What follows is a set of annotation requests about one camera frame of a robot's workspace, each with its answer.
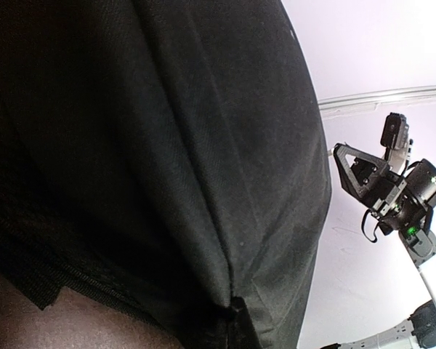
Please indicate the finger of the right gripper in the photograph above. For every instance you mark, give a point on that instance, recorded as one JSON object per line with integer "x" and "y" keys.
{"x": 359, "y": 172}

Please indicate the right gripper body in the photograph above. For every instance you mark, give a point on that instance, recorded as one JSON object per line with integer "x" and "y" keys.
{"x": 404, "y": 202}

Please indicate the black student backpack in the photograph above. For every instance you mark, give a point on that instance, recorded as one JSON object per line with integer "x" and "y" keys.
{"x": 166, "y": 159}

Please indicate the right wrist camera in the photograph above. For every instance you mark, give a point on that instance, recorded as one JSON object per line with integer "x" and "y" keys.
{"x": 395, "y": 132}

